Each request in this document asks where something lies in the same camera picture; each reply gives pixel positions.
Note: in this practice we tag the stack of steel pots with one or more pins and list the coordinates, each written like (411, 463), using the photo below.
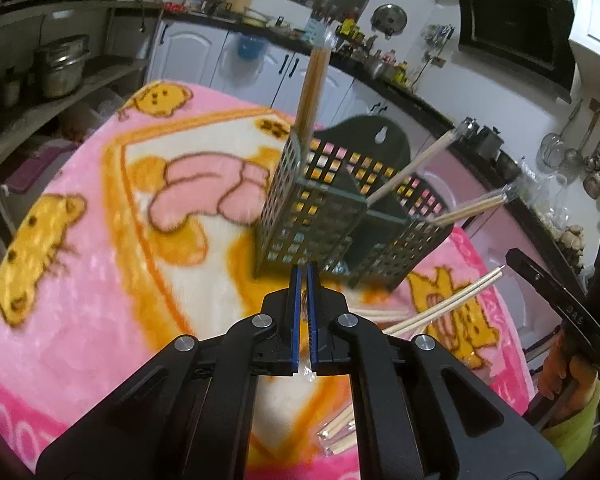
(62, 67)

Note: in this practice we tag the white base cabinets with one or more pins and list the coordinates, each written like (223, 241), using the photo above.
(195, 55)

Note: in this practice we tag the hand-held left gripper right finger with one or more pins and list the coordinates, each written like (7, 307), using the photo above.
(314, 320)

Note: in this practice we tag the hanging small kitchen tools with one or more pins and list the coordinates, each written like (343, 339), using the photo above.
(437, 40)

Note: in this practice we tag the person's right forearm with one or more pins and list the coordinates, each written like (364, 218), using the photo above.
(575, 430)

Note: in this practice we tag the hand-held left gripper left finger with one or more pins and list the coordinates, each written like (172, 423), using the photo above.
(295, 320)

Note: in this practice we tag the pink base cabinets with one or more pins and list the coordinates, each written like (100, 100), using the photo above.
(490, 245)

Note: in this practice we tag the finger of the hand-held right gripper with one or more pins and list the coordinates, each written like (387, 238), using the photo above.
(545, 285)

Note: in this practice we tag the chopstick pair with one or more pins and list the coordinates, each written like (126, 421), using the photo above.
(337, 427)
(415, 162)
(314, 90)
(470, 208)
(445, 305)

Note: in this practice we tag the steel pot lid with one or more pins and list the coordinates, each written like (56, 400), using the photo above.
(389, 19)

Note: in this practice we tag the kitchen shelf rack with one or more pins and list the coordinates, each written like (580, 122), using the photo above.
(105, 70)

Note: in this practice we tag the stacked dishes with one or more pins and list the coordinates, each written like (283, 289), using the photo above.
(257, 16)

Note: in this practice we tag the clear plastic bags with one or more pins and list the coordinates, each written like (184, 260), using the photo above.
(550, 195)

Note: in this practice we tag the person's right hand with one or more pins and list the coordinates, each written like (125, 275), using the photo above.
(555, 370)

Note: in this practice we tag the black range hood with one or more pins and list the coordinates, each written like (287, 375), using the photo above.
(510, 25)

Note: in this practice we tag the light blue knife block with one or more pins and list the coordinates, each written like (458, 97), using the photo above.
(316, 30)

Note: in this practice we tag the purple plastic box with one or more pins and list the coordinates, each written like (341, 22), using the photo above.
(35, 170)

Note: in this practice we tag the blue hanging bin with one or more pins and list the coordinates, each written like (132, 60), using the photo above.
(252, 46)

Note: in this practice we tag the ginger roots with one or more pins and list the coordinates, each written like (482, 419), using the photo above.
(570, 245)

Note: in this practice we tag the green plastic utensil holder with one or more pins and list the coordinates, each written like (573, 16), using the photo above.
(300, 230)

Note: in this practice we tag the steel kettle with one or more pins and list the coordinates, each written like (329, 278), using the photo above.
(487, 141)

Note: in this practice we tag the row of hanging kitchen utensils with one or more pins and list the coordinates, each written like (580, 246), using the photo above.
(590, 150)

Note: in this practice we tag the small red bag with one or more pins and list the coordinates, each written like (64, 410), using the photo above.
(174, 7)

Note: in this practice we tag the cluster of condiment bottles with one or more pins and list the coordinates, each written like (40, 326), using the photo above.
(360, 40)

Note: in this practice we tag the pink printed blanket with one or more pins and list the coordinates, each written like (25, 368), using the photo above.
(105, 285)

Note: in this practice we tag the steel cooking pot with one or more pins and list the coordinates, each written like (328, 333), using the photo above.
(376, 67)

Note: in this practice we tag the black kitchen countertop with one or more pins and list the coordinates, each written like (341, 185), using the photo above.
(430, 105)

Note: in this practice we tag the wall socket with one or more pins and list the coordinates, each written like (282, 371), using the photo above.
(438, 62)

